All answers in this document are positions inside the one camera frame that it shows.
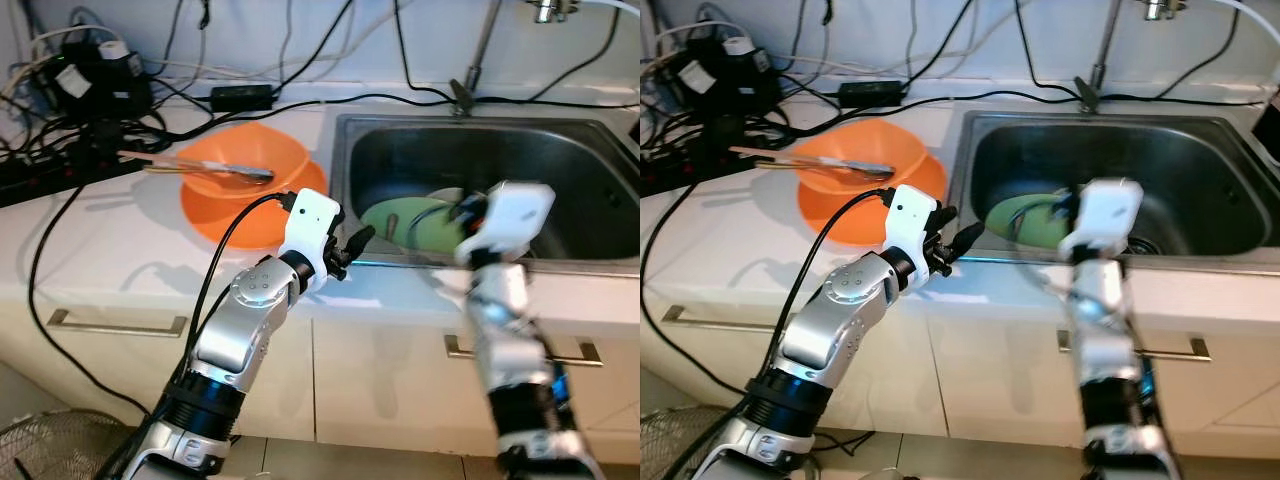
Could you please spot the wooden chopstick with steel tip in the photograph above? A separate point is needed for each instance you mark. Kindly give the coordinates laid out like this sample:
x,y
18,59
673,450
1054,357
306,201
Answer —
x,y
165,169
775,163
140,156
750,152

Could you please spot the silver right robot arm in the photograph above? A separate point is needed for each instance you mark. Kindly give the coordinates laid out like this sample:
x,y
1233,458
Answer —
x,y
1105,340
510,330

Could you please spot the white kitchen cabinet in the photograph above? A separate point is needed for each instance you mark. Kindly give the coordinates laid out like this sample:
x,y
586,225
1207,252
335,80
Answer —
x,y
980,380
380,380

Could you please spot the black kitchen appliance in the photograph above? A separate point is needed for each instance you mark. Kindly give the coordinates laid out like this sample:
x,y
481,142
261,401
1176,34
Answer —
x,y
1273,125

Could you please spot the green plate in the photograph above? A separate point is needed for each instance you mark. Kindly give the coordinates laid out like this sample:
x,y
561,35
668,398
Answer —
x,y
385,222
1010,218

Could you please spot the sink drain strainer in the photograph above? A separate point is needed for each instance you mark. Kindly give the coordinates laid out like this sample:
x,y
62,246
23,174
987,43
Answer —
x,y
1150,245

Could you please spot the stainless steel sink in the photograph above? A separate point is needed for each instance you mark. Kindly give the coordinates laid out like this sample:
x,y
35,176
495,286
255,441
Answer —
x,y
560,170
1200,170

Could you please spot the black power adapter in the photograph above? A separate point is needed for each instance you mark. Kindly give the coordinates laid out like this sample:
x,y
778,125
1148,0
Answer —
x,y
243,98
872,93

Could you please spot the slim steel faucet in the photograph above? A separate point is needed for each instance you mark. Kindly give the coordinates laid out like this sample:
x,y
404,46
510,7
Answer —
x,y
1102,55
478,60

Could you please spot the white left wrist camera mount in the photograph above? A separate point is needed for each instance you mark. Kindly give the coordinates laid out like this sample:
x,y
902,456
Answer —
x,y
912,215
310,220

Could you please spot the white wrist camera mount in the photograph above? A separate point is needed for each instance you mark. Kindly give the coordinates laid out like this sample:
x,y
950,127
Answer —
x,y
515,215
310,220
1110,210
912,215

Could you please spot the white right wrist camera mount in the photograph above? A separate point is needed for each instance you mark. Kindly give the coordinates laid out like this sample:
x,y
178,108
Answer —
x,y
1110,210
515,215

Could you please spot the chrome wall tap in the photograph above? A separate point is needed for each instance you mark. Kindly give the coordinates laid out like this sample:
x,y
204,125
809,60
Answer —
x,y
553,10
1167,9

